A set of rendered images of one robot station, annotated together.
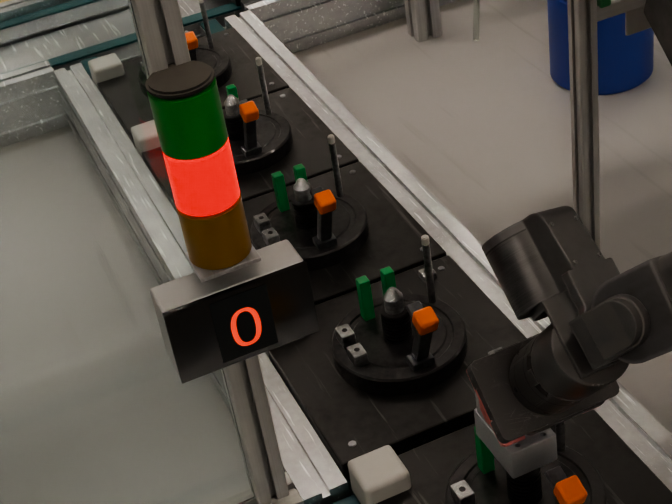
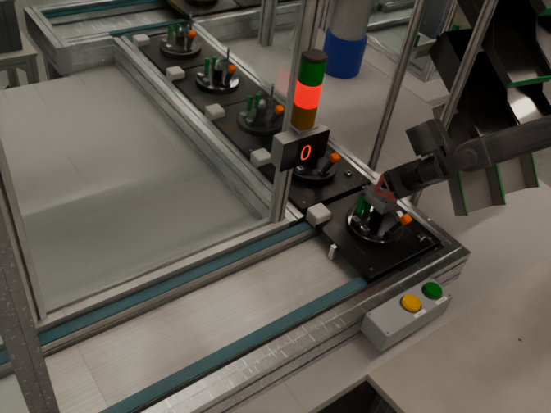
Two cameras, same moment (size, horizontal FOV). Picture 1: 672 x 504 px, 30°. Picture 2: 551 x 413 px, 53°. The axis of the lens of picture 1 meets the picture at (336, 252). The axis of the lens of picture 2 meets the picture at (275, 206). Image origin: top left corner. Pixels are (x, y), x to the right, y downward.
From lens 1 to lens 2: 0.52 m
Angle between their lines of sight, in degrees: 20
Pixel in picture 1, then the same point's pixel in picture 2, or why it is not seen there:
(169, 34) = (312, 37)
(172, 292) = (284, 137)
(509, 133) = not seen: hidden behind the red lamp
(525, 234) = (426, 126)
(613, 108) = (348, 84)
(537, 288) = (430, 145)
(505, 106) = not seen: hidden behind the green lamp
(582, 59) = (403, 65)
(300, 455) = not seen: hidden behind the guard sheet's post
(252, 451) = (279, 201)
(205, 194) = (312, 100)
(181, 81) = (316, 56)
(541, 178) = (327, 109)
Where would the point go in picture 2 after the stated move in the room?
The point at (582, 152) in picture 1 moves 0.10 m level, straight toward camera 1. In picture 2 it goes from (392, 100) to (401, 121)
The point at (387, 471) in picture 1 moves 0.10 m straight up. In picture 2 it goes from (324, 211) to (331, 180)
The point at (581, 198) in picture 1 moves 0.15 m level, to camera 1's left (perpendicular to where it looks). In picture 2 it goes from (386, 117) to (334, 121)
